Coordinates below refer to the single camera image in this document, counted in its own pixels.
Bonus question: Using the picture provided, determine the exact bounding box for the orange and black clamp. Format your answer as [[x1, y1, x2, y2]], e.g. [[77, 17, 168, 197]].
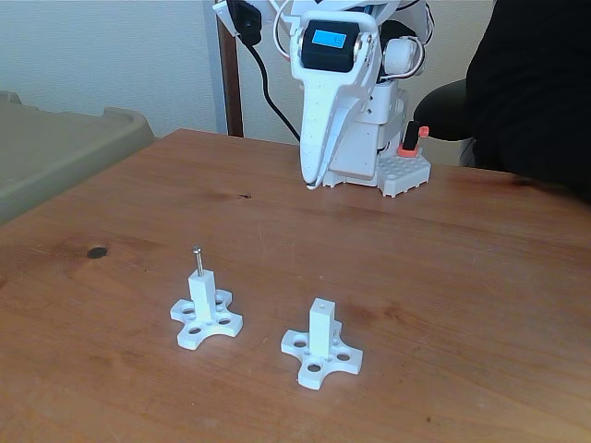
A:
[[399, 120, 429, 158]]

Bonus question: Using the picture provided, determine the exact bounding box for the black office chair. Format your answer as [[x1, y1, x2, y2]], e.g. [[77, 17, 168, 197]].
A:
[[413, 77, 479, 167]]

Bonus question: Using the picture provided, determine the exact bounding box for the beige plastic bin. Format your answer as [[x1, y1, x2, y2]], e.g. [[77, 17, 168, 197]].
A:
[[0, 90, 158, 227]]

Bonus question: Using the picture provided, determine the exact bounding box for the white red servo cable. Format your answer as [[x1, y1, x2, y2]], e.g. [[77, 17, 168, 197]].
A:
[[272, 0, 297, 64], [394, 27, 428, 78]]

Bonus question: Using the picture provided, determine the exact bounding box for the black camera cable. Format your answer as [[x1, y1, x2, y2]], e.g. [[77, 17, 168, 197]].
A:
[[248, 41, 302, 142]]

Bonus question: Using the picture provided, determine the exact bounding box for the black camera on white bracket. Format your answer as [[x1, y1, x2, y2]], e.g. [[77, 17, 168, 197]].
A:
[[211, 0, 263, 46]]

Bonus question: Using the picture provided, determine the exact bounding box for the white perforated base plate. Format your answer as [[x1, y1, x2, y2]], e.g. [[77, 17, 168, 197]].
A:
[[376, 150, 433, 199]]

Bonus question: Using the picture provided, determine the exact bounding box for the white cross-base post stand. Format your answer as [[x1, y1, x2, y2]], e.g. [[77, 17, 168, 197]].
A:
[[280, 297, 365, 389], [169, 270, 245, 351]]

